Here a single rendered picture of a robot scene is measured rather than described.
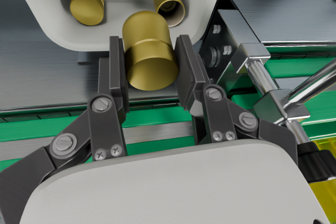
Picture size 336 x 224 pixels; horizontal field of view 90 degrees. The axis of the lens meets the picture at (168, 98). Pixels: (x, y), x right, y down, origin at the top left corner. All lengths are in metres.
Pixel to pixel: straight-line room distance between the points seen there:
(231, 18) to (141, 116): 0.17
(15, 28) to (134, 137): 0.45
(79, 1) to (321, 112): 0.27
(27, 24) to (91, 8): 0.36
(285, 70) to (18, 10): 0.54
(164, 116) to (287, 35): 0.18
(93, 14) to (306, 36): 0.25
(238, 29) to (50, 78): 0.25
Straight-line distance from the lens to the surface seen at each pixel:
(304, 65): 0.26
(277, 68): 0.23
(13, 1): 0.54
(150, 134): 0.24
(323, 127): 0.34
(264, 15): 0.27
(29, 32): 0.58
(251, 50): 0.18
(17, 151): 0.27
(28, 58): 0.32
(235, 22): 0.23
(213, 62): 0.23
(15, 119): 0.30
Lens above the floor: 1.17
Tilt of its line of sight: 30 degrees down
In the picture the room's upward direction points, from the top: 168 degrees clockwise
